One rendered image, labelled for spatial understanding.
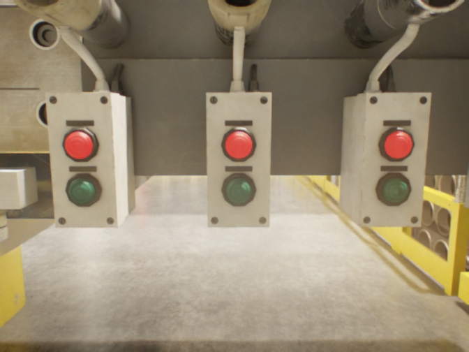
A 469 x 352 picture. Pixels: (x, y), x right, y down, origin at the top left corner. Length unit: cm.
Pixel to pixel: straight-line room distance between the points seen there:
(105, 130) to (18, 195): 15
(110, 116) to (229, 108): 13
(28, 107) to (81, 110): 17
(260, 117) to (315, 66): 13
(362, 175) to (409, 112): 8
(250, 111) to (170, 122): 14
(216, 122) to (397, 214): 23
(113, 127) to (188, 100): 12
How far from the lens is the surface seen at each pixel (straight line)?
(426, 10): 40
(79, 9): 41
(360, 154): 46
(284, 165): 52
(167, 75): 52
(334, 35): 57
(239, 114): 42
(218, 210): 44
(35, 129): 61
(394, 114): 46
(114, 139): 45
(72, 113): 46
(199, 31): 55
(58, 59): 60
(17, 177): 53
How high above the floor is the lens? 74
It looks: 9 degrees down
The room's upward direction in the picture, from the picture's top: straight up
